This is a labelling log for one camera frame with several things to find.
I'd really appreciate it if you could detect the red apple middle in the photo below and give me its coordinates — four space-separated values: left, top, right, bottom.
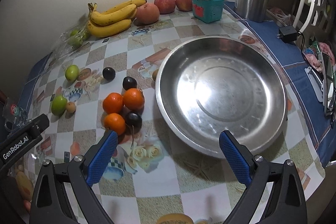
154 0 175 14

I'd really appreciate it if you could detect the small brown longan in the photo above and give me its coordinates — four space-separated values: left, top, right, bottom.
152 69 159 81
66 101 76 114

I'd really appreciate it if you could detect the banana bottom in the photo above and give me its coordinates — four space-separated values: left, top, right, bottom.
87 19 132 38

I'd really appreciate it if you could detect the green jujube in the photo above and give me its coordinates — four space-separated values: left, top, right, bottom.
65 65 79 83
51 95 68 116

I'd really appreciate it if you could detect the red apple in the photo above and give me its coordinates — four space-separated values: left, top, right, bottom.
136 3 160 25
175 0 193 12
154 0 175 14

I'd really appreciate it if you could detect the checkered vinyl tablecloth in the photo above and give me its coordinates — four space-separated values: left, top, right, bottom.
14 5 335 223

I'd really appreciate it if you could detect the clear plastic fruit container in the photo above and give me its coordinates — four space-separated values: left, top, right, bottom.
52 19 91 58

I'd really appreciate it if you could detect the banana top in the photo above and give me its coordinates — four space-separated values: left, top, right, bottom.
102 0 147 15

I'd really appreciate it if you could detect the banana middle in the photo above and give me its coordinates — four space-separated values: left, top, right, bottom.
88 3 137 27

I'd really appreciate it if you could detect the banana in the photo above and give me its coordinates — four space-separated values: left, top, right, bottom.
88 3 137 27
102 0 147 15
87 19 132 38

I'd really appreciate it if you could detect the red apple left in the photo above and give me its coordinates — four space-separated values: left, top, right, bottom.
136 3 160 25

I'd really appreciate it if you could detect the large steel bowl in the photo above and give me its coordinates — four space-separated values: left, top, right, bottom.
155 36 287 159

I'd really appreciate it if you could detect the clear plastic bag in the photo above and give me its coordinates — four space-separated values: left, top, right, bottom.
2 98 27 132

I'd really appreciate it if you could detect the black power adapter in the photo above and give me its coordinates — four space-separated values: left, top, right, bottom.
277 26 298 43

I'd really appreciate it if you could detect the orange tangerine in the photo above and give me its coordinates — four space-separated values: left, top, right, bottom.
104 113 126 135
102 93 124 114
123 88 145 111

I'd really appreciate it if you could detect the dark plum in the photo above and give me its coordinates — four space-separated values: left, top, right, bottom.
102 67 116 81
125 111 142 128
122 76 137 90

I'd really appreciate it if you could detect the teal toy box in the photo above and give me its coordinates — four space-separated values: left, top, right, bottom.
192 0 225 23

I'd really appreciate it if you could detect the red apple right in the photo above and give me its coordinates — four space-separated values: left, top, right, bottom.
175 0 193 12

